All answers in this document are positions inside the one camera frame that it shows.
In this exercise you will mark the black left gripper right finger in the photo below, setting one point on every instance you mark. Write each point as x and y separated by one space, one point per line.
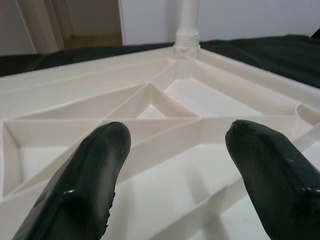
280 185

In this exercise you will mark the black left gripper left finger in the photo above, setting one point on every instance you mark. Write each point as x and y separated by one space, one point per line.
80 182

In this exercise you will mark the white plastic table top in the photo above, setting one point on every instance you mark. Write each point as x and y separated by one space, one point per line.
175 155

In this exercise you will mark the white plastic table leg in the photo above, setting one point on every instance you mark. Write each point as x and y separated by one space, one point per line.
188 22

